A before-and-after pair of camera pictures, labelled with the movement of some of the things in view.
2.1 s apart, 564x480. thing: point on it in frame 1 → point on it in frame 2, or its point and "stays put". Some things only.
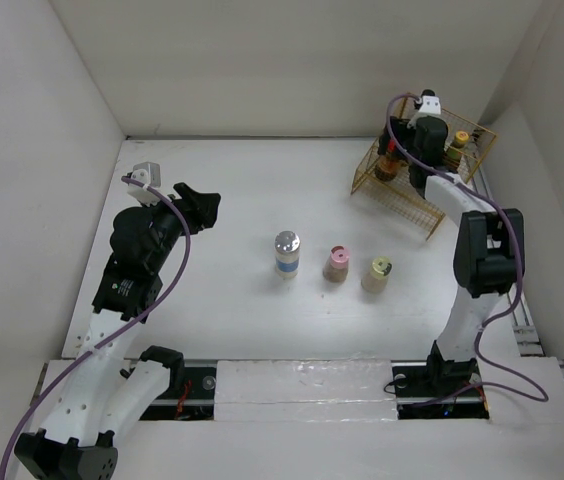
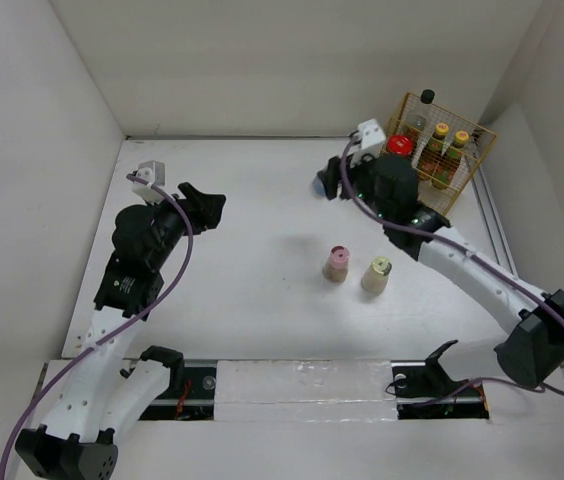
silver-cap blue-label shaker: [287, 254] → [319, 188]
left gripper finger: [201, 209] stays put
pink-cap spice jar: [337, 264] stays put
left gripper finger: [194, 200] stays put
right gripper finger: [383, 143] → [334, 166]
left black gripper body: [170, 227] stays put
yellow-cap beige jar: [375, 281] stays put
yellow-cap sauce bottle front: [453, 154] stays put
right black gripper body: [405, 133] → [361, 179]
